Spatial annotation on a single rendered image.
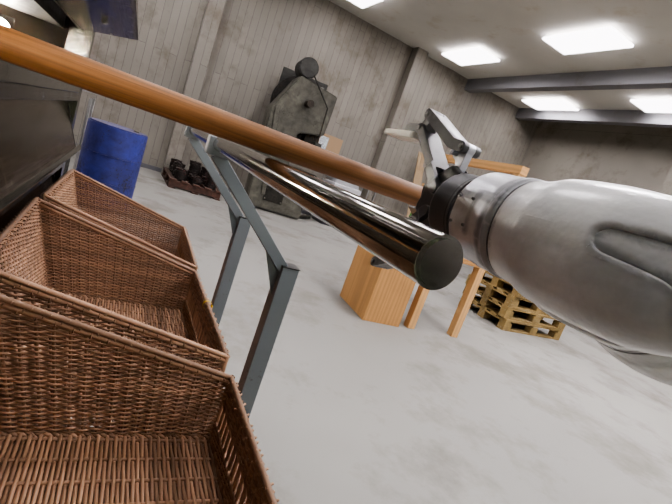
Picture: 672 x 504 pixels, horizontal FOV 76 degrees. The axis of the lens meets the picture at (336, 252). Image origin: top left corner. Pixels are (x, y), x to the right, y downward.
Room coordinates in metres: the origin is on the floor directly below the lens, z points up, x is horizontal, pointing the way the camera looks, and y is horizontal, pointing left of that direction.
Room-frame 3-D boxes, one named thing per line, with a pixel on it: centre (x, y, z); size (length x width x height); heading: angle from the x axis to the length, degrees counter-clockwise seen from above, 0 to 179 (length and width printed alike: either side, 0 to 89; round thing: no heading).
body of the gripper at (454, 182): (0.47, -0.10, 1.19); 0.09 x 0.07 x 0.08; 28
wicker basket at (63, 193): (1.54, 0.76, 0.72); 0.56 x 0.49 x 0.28; 27
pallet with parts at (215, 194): (8.04, 3.00, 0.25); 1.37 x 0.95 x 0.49; 28
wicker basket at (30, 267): (1.01, 0.48, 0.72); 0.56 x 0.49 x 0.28; 29
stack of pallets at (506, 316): (6.07, -2.63, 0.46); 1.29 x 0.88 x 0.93; 119
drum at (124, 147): (4.54, 2.57, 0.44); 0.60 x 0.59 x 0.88; 27
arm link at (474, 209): (0.41, -0.14, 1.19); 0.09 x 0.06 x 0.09; 118
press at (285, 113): (8.88, 1.48, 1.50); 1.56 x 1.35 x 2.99; 118
